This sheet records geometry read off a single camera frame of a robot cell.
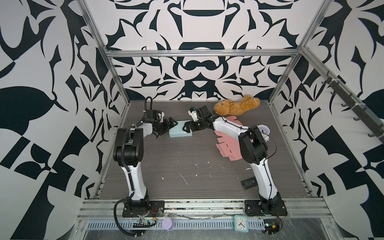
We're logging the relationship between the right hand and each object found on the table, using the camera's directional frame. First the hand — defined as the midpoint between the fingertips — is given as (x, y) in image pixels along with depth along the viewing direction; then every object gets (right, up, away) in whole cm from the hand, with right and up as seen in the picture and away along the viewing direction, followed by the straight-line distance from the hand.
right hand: (188, 125), depth 97 cm
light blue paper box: (-7, -4, 0) cm, 8 cm away
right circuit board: (+40, -46, -26) cm, 66 cm away
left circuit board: (-21, -46, -24) cm, 56 cm away
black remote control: (+33, -30, -15) cm, 47 cm away
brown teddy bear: (+26, +12, +8) cm, 30 cm away
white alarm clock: (+51, -3, +5) cm, 51 cm away
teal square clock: (+24, -43, -28) cm, 57 cm away
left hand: (-11, +1, +4) cm, 11 cm away
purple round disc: (-8, -39, -33) cm, 52 cm away
